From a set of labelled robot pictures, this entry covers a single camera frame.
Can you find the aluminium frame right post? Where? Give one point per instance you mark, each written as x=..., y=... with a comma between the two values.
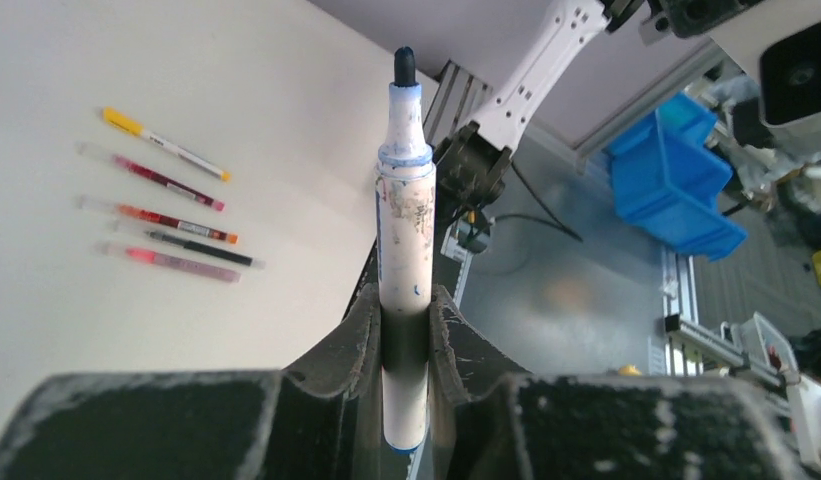
x=692, y=64

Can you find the white marker orange tip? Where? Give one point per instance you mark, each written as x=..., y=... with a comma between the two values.
x=186, y=155

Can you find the black gel pen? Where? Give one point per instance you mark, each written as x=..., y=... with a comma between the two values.
x=161, y=236

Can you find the blue storage bin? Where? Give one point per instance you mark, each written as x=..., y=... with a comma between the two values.
x=666, y=182

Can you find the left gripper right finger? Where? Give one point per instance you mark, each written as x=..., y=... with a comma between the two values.
x=492, y=419

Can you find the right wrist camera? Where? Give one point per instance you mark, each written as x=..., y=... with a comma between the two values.
x=777, y=43

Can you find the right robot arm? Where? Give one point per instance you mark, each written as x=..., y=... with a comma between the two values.
x=472, y=161

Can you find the pink gel pen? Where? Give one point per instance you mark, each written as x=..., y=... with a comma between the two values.
x=152, y=257

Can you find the dark red gel pen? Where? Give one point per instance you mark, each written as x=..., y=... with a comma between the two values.
x=152, y=217

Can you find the blue capped white marker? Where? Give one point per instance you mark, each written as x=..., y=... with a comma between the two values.
x=405, y=188

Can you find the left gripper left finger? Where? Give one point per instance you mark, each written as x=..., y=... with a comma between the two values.
x=318, y=418

